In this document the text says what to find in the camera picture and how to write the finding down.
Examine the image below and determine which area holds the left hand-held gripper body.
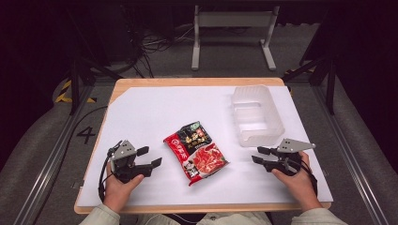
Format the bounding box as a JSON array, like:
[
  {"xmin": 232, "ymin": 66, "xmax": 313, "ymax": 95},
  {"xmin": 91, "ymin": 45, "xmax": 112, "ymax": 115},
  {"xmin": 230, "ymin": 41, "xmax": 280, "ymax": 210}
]
[{"xmin": 107, "ymin": 139, "xmax": 152, "ymax": 185}]

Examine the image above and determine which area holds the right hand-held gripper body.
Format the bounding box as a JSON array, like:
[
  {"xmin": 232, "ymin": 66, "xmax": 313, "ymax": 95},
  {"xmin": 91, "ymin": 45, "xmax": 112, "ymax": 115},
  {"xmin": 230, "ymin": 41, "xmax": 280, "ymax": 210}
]
[{"xmin": 268, "ymin": 138, "xmax": 316, "ymax": 177}]

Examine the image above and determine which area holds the person's right hand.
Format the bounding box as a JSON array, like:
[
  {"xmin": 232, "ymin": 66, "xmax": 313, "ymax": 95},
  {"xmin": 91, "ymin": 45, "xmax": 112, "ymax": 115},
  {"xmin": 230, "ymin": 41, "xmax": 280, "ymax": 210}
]
[{"xmin": 270, "ymin": 151, "xmax": 323, "ymax": 213}]

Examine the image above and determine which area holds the person's left hand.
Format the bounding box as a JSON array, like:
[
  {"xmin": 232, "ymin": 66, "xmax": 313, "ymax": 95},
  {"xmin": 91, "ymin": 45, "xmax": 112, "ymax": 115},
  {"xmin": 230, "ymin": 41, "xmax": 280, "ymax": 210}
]
[{"xmin": 103, "ymin": 162, "xmax": 145, "ymax": 214}]

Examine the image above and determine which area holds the translucent plastic storage bin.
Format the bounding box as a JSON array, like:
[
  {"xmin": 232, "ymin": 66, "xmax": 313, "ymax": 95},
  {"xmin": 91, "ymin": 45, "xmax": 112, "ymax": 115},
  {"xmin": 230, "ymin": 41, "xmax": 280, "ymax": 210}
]
[{"xmin": 230, "ymin": 84, "xmax": 286, "ymax": 148}]

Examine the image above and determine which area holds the red and black food packet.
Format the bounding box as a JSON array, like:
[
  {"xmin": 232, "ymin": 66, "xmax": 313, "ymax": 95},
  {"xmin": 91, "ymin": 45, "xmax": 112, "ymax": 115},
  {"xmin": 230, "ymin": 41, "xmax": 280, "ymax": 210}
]
[{"xmin": 162, "ymin": 120, "xmax": 230, "ymax": 188}]

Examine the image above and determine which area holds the white table mat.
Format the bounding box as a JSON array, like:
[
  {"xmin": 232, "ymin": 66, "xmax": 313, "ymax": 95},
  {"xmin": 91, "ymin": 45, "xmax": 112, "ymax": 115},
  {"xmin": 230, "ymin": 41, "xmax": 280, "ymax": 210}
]
[{"xmin": 76, "ymin": 85, "xmax": 334, "ymax": 208}]

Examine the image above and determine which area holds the person's torso clothing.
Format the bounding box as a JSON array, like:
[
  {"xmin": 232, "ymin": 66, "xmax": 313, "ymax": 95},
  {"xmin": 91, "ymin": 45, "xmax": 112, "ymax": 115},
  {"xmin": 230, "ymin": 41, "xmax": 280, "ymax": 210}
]
[{"xmin": 132, "ymin": 211, "xmax": 274, "ymax": 225}]

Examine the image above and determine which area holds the wooden table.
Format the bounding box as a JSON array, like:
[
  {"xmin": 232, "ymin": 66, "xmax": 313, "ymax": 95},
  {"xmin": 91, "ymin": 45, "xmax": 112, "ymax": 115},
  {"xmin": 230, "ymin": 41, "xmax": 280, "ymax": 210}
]
[{"xmin": 73, "ymin": 77, "xmax": 333, "ymax": 216}]

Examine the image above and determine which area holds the black tripod stand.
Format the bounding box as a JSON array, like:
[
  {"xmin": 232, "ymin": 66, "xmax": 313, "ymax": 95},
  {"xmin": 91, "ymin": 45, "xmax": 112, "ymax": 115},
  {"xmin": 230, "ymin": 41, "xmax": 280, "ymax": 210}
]
[
  {"xmin": 65, "ymin": 8, "xmax": 124, "ymax": 116},
  {"xmin": 282, "ymin": 8, "xmax": 342, "ymax": 115}
]

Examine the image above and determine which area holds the white metal stand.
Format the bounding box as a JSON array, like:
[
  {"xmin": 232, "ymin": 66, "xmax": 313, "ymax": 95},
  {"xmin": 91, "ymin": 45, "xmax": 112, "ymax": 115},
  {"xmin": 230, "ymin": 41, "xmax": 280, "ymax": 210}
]
[{"xmin": 191, "ymin": 5, "xmax": 281, "ymax": 72}]

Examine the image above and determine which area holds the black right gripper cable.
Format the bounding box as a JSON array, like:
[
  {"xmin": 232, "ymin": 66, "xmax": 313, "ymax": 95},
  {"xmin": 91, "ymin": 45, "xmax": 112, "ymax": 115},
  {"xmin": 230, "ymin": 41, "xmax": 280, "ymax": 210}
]
[{"xmin": 294, "ymin": 157, "xmax": 319, "ymax": 197}]

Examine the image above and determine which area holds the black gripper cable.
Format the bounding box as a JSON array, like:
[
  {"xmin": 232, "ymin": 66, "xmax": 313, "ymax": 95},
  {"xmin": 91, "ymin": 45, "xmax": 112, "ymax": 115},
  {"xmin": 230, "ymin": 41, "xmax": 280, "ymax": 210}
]
[
  {"xmin": 98, "ymin": 140, "xmax": 124, "ymax": 203},
  {"xmin": 294, "ymin": 157, "xmax": 319, "ymax": 197}
]

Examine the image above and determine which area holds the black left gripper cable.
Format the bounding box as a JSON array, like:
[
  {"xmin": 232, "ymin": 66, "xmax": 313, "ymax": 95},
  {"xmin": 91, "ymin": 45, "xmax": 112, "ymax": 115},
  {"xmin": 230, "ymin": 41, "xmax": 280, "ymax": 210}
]
[{"xmin": 98, "ymin": 140, "xmax": 124, "ymax": 203}]

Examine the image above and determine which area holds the metal floor rail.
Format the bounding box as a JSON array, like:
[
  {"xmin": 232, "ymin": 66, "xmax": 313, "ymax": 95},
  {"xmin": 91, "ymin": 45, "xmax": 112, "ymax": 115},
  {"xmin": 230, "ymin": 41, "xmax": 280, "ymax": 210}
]
[
  {"xmin": 11, "ymin": 84, "xmax": 96, "ymax": 225},
  {"xmin": 312, "ymin": 84, "xmax": 390, "ymax": 225}
]

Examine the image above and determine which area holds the tangle of black cables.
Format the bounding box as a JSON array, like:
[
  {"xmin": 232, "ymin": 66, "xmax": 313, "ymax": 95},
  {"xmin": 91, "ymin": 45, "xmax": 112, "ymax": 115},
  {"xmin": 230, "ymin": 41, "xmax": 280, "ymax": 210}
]
[{"xmin": 123, "ymin": 6, "xmax": 196, "ymax": 79}]

